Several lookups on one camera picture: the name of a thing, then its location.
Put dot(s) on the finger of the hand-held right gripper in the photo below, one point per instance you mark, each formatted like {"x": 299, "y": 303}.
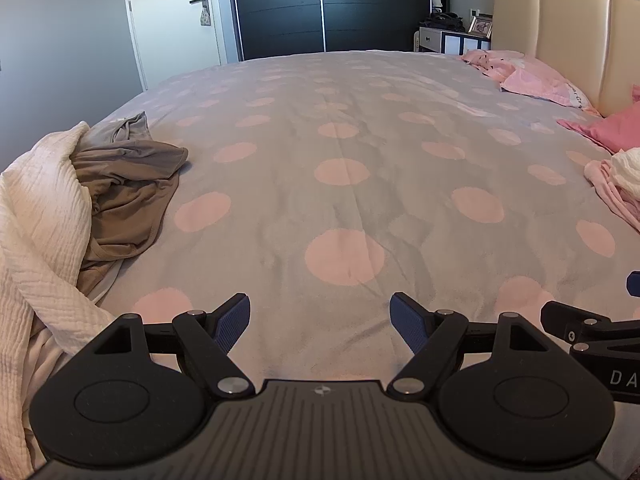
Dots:
{"x": 565, "y": 317}
{"x": 635, "y": 283}

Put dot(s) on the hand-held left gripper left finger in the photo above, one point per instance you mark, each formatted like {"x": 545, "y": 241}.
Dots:
{"x": 232, "y": 322}

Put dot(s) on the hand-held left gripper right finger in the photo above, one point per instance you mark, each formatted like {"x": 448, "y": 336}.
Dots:
{"x": 407, "y": 322}

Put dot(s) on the white textured robe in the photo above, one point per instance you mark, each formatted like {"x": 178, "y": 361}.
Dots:
{"x": 40, "y": 210}

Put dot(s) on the pale pink garment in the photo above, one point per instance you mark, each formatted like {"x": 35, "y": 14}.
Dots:
{"x": 607, "y": 185}

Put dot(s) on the cream crinkled garment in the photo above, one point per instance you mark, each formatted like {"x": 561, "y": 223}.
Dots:
{"x": 630, "y": 170}

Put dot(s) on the dark pink pillow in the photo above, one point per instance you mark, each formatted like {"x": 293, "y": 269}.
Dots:
{"x": 620, "y": 127}

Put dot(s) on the grey-brown garment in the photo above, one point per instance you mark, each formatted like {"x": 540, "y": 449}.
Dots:
{"x": 130, "y": 185}

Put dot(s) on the pink garment far right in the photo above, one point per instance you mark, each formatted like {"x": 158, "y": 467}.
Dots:
{"x": 540, "y": 77}

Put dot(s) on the cream padded headboard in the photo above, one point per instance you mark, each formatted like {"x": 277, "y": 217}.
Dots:
{"x": 565, "y": 25}

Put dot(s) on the white door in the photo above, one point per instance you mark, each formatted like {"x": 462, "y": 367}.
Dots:
{"x": 170, "y": 35}

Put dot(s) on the black bag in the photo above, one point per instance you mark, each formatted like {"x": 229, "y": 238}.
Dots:
{"x": 442, "y": 21}

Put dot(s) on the black sliding-door wardrobe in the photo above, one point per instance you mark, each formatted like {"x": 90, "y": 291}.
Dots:
{"x": 280, "y": 20}

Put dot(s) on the patterned door hanger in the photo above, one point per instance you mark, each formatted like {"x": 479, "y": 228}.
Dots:
{"x": 204, "y": 15}

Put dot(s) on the picture frame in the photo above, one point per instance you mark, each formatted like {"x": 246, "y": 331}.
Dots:
{"x": 480, "y": 26}

